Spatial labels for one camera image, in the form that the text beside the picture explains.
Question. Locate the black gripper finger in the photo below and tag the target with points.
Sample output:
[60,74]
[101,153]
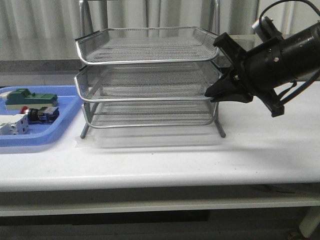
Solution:
[223,87]
[231,96]

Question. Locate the white circuit breaker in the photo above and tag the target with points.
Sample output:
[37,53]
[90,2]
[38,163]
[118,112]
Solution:
[14,124]

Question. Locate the grey pleated curtain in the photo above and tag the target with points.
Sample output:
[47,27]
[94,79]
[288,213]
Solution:
[53,19]

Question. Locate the red emergency stop button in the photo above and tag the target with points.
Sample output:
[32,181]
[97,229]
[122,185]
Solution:
[44,115]

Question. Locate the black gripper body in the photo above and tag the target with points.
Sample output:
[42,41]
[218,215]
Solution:
[254,71]

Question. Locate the green terminal block module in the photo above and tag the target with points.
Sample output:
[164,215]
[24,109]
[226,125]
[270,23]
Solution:
[23,97]

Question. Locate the blue plastic tray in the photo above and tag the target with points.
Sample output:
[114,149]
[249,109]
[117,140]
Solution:
[68,103]

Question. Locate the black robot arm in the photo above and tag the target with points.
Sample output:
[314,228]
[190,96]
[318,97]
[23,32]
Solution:
[276,71]

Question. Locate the grey stone counter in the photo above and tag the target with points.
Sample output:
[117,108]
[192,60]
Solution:
[38,61]

